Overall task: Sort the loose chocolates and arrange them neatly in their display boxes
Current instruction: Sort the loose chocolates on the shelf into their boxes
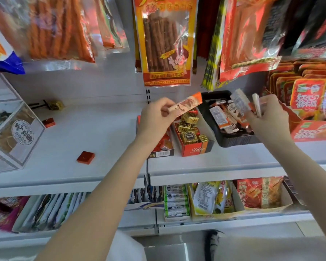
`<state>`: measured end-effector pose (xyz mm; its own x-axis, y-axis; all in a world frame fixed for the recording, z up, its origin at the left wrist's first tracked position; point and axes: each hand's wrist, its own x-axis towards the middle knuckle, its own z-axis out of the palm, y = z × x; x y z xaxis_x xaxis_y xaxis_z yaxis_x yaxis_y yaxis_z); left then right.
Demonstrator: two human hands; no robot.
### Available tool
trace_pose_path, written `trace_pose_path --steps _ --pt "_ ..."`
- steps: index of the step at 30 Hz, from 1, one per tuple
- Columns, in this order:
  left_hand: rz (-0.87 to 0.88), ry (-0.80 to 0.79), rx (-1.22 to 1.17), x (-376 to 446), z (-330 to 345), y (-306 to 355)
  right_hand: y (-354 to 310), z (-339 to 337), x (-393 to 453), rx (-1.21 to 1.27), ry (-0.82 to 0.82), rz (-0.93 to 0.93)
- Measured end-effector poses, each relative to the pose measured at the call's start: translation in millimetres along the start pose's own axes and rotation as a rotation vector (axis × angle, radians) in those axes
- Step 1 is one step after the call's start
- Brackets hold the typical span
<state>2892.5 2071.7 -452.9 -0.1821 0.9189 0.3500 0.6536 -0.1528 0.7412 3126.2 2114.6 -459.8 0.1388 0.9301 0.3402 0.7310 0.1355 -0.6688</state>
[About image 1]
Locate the person's right hand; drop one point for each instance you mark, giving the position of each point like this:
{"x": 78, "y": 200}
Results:
{"x": 274, "y": 127}

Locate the person's left hand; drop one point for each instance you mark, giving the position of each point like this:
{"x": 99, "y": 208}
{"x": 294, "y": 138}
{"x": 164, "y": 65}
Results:
{"x": 154, "y": 122}

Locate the white box of red chocolates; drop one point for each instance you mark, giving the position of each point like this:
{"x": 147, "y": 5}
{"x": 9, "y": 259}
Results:
{"x": 163, "y": 154}

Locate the heap of gold candies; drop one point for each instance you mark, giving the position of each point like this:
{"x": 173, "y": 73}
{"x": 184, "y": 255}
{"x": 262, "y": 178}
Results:
{"x": 188, "y": 137}

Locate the black plastic tray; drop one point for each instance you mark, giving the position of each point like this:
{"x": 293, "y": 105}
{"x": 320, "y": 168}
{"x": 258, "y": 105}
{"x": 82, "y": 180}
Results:
{"x": 233, "y": 139}

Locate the red Filer candy box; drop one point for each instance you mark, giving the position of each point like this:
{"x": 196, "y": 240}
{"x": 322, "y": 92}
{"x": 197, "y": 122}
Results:
{"x": 193, "y": 150}

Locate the wafer bar packets group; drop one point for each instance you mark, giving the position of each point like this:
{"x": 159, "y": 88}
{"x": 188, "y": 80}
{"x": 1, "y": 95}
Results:
{"x": 220, "y": 118}

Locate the red square candy piece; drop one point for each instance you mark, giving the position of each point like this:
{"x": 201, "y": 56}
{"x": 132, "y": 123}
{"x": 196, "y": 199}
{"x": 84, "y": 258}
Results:
{"x": 85, "y": 157}
{"x": 49, "y": 122}

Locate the gold foil candy piece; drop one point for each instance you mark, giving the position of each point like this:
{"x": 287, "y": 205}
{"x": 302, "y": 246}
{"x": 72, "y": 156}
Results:
{"x": 55, "y": 105}

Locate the person's left forearm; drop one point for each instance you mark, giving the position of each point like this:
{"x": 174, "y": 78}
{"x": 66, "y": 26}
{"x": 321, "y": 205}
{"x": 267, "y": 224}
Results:
{"x": 97, "y": 214}

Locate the person's right forearm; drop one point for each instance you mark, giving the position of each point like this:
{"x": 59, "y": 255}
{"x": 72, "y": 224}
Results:
{"x": 309, "y": 182}

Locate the white metal shelf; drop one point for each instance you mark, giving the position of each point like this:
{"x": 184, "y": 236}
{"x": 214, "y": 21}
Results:
{"x": 111, "y": 133}

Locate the person's black shoe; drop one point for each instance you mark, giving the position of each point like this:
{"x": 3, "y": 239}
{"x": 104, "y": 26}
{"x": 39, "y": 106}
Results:
{"x": 210, "y": 244}

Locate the printed jar display box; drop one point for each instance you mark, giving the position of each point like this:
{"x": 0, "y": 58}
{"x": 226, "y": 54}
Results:
{"x": 21, "y": 133}

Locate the row of red snack packets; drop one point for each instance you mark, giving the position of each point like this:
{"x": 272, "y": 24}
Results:
{"x": 307, "y": 95}

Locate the red orange snack packets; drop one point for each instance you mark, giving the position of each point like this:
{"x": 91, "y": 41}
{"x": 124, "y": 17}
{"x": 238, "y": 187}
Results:
{"x": 250, "y": 192}

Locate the dark brown snack bag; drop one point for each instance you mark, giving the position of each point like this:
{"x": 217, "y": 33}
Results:
{"x": 137, "y": 51}

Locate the yellow black striped bags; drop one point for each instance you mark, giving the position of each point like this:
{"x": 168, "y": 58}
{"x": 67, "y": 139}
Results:
{"x": 212, "y": 65}

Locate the stack of green white packets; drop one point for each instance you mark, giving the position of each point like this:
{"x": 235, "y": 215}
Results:
{"x": 176, "y": 202}

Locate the yellow red bag brown sticks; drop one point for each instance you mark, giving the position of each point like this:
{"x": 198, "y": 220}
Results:
{"x": 163, "y": 38}

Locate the red orange snack bag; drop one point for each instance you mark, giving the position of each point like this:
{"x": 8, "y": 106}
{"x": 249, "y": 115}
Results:
{"x": 247, "y": 38}

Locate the clear green print snack bag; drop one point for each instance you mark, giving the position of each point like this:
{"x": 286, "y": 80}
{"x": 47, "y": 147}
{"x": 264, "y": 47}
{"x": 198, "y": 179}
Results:
{"x": 108, "y": 24}

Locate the dark red snack bag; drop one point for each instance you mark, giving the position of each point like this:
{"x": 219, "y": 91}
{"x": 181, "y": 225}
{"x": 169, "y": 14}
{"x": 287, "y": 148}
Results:
{"x": 206, "y": 24}

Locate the black snack bag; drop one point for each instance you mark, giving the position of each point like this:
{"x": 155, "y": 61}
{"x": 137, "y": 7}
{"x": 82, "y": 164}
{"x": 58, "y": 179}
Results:
{"x": 309, "y": 21}

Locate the black metal hook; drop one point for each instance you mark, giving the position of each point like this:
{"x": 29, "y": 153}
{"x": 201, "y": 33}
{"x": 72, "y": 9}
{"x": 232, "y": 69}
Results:
{"x": 38, "y": 105}

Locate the clear bag of orange sticks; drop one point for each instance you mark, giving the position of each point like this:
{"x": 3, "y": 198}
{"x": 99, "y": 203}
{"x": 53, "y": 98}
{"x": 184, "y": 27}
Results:
{"x": 51, "y": 29}

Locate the white blue snack bag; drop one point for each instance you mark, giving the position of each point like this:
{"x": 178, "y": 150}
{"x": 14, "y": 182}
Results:
{"x": 5, "y": 62}

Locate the pile of pink snack packets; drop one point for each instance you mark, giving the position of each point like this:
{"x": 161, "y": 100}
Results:
{"x": 2, "y": 212}

